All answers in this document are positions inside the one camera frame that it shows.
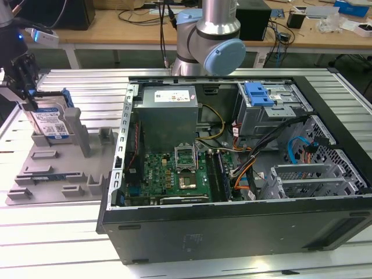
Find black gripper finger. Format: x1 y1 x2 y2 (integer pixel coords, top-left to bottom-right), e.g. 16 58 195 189
16 53 40 112
5 59 27 100

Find hard disk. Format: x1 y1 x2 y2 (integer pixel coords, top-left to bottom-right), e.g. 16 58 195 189
17 89 73 140

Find blue wire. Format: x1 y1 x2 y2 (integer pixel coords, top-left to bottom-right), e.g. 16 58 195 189
287 135 309 166

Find red orange power wire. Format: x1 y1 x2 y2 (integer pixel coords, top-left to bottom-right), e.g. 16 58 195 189
301 136 335 165

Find metal disk bay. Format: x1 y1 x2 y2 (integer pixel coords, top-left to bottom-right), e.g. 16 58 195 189
269 163 364 200

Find large black box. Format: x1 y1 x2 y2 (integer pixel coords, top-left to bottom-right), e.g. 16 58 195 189
17 0 96 31

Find wooden desk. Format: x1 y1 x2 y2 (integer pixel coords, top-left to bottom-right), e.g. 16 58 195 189
0 0 372 50

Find grey parts rack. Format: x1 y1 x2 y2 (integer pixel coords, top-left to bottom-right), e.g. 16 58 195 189
3 108 120 206

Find green RAM stick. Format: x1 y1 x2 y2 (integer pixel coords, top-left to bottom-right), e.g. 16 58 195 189
30 174 64 183

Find grey power supply unit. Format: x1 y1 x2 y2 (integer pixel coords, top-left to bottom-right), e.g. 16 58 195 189
133 86 199 146

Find green motherboard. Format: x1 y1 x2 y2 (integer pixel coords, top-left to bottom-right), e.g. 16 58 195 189
125 145 236 204

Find metal socket cover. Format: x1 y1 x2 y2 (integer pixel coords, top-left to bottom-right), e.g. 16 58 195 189
173 144 199 172

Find CPU socket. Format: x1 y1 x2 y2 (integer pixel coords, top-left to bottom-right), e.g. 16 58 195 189
177 171 199 189

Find black graphics card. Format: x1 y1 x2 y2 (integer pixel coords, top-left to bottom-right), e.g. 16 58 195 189
159 196 210 205

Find black RAM slot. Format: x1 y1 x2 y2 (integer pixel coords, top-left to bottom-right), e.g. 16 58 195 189
218 149 235 201
209 149 227 203
214 149 231 202
205 149 222 203

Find blue plastic latch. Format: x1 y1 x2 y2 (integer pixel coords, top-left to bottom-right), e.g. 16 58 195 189
244 83 276 107

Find black PC case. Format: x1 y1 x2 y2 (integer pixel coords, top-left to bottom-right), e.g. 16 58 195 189
95 76 372 266

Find metal drive cage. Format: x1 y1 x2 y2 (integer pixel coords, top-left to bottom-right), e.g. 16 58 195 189
235 82 314 137

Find small black box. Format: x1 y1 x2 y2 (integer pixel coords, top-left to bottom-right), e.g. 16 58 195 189
286 10 307 29

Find white flat box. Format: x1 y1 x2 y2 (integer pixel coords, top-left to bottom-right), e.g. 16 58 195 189
305 5 341 20

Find clear plastic bag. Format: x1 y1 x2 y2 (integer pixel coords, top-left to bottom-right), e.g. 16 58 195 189
316 13 342 33

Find blue box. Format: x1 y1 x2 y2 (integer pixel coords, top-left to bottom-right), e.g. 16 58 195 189
333 0 370 19

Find white open box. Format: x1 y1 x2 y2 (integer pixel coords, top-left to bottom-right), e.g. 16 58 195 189
353 22 372 38

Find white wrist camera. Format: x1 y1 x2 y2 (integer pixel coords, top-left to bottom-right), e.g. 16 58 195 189
30 27 61 48

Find yellow black wires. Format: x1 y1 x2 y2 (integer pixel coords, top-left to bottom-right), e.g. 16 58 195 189
196 103 227 141

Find grey wires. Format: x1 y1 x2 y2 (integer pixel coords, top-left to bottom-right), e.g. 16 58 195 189
195 138 253 153

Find orange yellow wires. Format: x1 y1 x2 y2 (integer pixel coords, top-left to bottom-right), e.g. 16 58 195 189
231 161 253 191

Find black flat wire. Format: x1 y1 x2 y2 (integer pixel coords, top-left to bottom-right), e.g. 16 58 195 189
244 164 262 202

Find black wire bundle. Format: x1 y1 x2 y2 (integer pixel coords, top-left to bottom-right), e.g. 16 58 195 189
231 115 310 180

